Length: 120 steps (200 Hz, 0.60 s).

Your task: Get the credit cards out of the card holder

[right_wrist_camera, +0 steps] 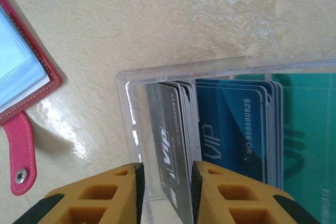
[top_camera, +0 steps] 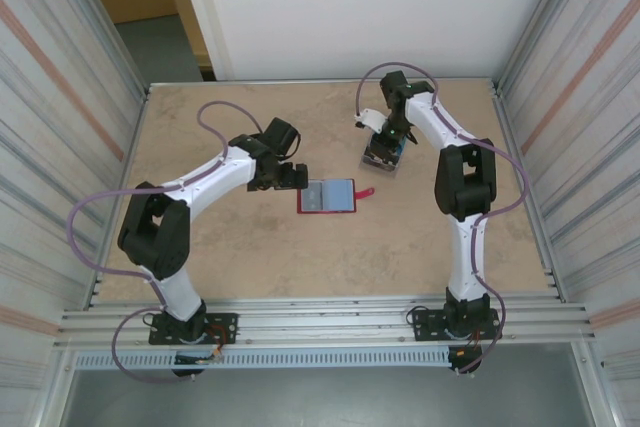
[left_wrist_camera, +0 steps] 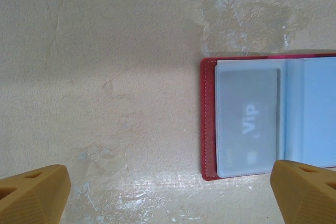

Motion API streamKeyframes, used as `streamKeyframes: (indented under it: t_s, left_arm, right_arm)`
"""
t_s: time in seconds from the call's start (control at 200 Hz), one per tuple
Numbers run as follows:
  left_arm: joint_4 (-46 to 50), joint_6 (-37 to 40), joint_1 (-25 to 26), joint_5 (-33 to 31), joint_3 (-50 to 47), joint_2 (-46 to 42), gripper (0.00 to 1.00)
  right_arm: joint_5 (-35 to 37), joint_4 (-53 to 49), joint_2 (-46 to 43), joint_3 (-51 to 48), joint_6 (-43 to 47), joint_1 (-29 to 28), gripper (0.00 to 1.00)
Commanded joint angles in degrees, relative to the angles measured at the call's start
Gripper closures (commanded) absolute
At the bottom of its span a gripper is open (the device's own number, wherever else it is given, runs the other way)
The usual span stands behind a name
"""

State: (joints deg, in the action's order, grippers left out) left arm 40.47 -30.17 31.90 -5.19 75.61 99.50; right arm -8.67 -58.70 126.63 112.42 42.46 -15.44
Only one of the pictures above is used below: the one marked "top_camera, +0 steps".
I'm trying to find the translucent corrugated side panel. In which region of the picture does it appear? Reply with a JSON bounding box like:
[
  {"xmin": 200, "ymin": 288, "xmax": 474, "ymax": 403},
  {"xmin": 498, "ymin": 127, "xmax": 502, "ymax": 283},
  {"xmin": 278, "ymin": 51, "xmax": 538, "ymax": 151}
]
[
  {"xmin": 0, "ymin": 0, "xmax": 151, "ymax": 393},
  {"xmin": 492, "ymin": 0, "xmax": 640, "ymax": 398}
]

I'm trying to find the black credit card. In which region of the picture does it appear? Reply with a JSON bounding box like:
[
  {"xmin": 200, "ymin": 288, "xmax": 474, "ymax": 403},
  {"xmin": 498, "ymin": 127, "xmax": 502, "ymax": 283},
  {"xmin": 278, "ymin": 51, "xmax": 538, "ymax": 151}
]
[{"xmin": 362, "ymin": 156, "xmax": 399, "ymax": 173}]

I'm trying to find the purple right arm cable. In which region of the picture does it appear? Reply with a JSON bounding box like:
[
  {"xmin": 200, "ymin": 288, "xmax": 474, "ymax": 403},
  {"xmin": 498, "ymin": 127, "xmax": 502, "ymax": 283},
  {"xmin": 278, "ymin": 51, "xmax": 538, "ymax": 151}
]
[{"xmin": 355, "ymin": 62, "xmax": 530, "ymax": 377}]

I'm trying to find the white door frame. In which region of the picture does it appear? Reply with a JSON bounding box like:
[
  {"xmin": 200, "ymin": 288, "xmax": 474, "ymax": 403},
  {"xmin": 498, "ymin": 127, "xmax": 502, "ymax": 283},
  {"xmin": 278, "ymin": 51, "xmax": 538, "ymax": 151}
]
[{"xmin": 172, "ymin": 0, "xmax": 236, "ymax": 82}]

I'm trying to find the red card holder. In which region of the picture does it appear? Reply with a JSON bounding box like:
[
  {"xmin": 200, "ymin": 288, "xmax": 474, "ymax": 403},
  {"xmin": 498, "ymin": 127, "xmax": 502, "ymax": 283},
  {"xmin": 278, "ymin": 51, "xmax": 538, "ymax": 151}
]
[{"xmin": 295, "ymin": 177, "xmax": 375, "ymax": 216}]

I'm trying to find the small circuit board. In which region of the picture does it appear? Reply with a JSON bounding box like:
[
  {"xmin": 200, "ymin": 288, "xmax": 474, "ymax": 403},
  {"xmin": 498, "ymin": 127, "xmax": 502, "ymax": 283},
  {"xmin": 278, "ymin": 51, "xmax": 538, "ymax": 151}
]
[{"xmin": 173, "ymin": 351, "xmax": 225, "ymax": 366}]

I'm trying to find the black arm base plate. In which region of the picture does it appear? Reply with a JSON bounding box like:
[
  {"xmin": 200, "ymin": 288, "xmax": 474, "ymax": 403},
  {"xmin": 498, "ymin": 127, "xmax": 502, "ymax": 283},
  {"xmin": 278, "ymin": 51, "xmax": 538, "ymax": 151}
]
[
  {"xmin": 148, "ymin": 311, "xmax": 239, "ymax": 346},
  {"xmin": 408, "ymin": 307, "xmax": 502, "ymax": 344}
]

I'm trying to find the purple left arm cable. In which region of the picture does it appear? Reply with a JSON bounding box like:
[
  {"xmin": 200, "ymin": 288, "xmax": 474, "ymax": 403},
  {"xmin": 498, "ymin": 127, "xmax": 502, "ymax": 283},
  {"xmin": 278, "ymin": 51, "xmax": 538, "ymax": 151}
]
[{"xmin": 67, "ymin": 100, "xmax": 266, "ymax": 384}]

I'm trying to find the aluminium rail frame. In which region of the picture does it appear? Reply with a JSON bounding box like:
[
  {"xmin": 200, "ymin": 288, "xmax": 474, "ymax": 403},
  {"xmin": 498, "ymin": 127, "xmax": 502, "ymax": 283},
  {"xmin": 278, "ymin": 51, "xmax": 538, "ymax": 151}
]
[{"xmin": 58, "ymin": 295, "xmax": 597, "ymax": 348}]

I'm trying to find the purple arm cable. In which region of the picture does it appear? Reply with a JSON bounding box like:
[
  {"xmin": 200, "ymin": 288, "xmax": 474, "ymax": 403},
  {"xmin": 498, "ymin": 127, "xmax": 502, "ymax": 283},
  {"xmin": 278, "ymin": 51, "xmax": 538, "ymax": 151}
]
[
  {"xmin": 355, "ymin": 62, "xmax": 530, "ymax": 377},
  {"xmin": 67, "ymin": 100, "xmax": 266, "ymax": 384}
]

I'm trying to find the grey slotted cable duct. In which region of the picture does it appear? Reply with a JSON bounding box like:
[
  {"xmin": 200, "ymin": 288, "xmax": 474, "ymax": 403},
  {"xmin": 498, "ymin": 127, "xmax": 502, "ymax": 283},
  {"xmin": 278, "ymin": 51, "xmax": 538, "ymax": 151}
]
[{"xmin": 73, "ymin": 349, "xmax": 452, "ymax": 369}]

